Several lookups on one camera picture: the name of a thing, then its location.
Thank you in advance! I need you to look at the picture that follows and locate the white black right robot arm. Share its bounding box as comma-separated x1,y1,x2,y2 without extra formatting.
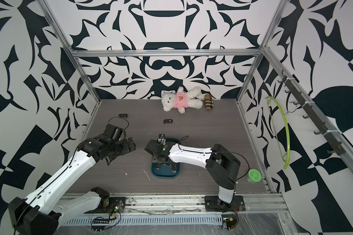
145,134,241,212

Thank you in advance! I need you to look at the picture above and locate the white cable duct strip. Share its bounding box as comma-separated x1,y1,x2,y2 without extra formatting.
64,214,223,226

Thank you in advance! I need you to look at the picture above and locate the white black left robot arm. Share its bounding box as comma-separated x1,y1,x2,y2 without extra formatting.
8,123,136,235

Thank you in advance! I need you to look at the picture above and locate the black wall hook rail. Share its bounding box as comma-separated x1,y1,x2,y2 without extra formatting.
279,70,347,156

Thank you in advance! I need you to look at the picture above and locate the brown plaid cylinder toy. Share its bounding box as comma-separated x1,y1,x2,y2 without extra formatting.
205,94,214,110

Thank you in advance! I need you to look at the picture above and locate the aluminium frame post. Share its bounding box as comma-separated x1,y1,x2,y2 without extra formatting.
36,0,101,104

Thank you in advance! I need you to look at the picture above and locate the white teddy bear pink shirt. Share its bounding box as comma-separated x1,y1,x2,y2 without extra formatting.
161,86,203,114

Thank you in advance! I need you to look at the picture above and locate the teal plastic storage tray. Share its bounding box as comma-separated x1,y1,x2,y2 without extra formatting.
151,137,181,179

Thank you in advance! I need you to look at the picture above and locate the green tape roll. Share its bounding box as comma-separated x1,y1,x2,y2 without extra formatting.
246,168,262,184

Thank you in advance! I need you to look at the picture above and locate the black key fob edge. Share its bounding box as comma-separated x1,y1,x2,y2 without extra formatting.
163,119,173,125

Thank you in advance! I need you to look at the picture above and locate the green hose loop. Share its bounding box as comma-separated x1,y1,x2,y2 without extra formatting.
265,95,291,170

